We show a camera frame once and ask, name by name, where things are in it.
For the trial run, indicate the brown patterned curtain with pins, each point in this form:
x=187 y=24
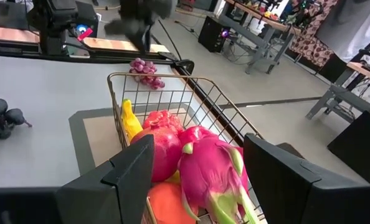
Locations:
x=312 y=46

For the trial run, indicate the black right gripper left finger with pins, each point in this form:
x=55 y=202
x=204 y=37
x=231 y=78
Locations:
x=122 y=193

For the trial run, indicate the grey bordered tan mat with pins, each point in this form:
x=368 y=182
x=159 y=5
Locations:
x=97 y=137

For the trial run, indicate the grey workbench with wooden top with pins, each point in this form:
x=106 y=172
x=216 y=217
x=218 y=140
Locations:
x=337 y=93
x=261 y=49

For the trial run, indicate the grey hanging cloth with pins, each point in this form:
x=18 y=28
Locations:
x=350 y=25

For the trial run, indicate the red label tag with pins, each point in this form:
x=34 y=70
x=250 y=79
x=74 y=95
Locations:
x=85 y=33

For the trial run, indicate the pink dragon fruit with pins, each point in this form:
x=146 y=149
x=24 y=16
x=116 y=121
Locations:
x=210 y=174

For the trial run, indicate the red grape bunch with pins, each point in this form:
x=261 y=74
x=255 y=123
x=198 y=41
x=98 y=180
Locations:
x=144 y=68

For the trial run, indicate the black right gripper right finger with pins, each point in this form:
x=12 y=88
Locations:
x=284 y=193

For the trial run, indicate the black computer tower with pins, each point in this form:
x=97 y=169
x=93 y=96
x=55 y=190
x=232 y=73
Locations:
x=213 y=34

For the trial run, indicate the red bumpy fruit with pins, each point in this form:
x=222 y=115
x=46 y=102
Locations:
x=163 y=119

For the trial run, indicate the black grape bunch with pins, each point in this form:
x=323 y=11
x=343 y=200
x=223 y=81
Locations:
x=15 y=115

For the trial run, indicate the yellow banana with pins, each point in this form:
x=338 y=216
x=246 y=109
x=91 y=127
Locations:
x=130 y=121

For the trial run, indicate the red apple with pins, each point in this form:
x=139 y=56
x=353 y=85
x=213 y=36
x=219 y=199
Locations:
x=166 y=155

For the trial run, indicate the orange round fruit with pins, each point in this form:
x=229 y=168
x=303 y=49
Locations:
x=166 y=202

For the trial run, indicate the large black box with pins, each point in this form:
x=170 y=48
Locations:
x=359 y=149

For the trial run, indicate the wooden table rail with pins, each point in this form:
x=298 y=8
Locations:
x=119 y=45

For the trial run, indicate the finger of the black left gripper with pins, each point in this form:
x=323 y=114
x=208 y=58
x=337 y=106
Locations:
x=143 y=37
x=119 y=27

